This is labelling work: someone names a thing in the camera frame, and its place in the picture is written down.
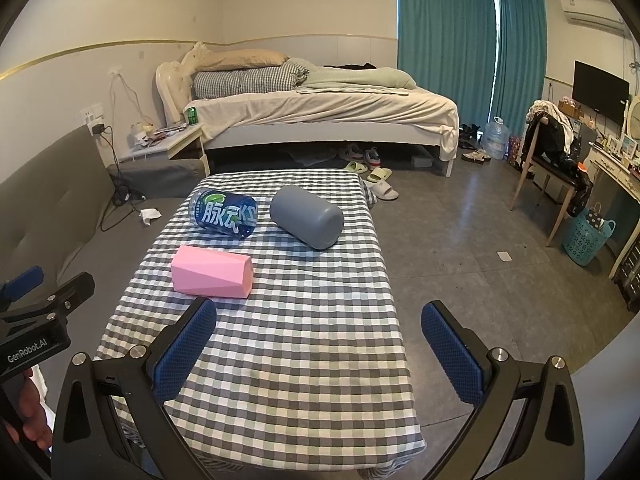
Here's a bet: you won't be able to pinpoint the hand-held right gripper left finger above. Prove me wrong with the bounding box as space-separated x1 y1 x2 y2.
50 296 221 480

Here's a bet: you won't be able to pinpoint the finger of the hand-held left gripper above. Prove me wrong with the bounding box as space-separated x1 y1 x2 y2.
0 272 96 333
0 266 45 311

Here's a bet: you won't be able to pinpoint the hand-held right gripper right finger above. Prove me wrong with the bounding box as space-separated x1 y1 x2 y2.
420 300 591 480

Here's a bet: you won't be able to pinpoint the pink faceted cup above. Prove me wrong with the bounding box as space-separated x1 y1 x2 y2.
171 245 255 299

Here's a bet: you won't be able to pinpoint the grey cup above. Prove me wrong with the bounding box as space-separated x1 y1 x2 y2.
269 184 345 251

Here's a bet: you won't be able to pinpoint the person's left hand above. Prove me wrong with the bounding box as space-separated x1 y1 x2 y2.
6 366 55 456

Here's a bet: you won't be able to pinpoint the checkered tablecloth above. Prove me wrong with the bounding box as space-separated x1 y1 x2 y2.
92 170 427 480

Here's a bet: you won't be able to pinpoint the blue labelled plastic bottle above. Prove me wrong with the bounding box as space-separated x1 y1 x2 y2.
188 187 259 240

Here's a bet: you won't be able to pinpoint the white nightstand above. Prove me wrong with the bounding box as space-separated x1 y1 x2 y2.
117 125 211 177

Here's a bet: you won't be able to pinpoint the blue laundry basket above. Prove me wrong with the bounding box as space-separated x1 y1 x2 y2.
563 208 617 267

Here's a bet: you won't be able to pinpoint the wooden chair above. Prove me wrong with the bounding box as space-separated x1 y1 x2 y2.
509 115 591 248

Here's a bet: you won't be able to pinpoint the black jacket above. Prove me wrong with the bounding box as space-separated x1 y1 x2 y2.
540 115 596 218

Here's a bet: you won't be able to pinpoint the large water jug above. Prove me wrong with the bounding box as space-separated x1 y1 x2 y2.
483 116 511 161

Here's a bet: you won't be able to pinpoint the black shoes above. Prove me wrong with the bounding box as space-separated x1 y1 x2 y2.
459 124 483 150

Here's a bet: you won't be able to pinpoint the white dresser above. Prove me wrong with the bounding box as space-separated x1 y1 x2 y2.
587 135 640 281

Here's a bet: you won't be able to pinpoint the white garment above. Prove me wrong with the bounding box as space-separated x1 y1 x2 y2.
527 100 576 156

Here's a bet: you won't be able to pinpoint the checkered quilt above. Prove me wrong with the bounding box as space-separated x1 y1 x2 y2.
192 58 313 100

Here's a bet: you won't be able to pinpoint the bed with beige sheet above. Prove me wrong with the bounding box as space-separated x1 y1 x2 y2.
155 50 461 177

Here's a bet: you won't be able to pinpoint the beige pillow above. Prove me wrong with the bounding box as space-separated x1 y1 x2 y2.
192 49 290 72

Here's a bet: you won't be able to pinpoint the pale green blanket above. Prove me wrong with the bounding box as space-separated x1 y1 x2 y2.
295 66 417 96

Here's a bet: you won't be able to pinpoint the narrow teal curtain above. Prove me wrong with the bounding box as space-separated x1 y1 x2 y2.
499 0 548 136

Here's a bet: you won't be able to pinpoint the black monitor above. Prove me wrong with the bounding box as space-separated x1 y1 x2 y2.
571 60 631 113

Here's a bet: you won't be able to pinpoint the wide teal curtain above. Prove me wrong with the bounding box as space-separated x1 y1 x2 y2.
396 0 498 121

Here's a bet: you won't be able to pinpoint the white air conditioner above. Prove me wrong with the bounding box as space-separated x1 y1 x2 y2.
560 0 626 28

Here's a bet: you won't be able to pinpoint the black cable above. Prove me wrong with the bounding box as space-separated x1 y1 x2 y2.
100 130 146 232

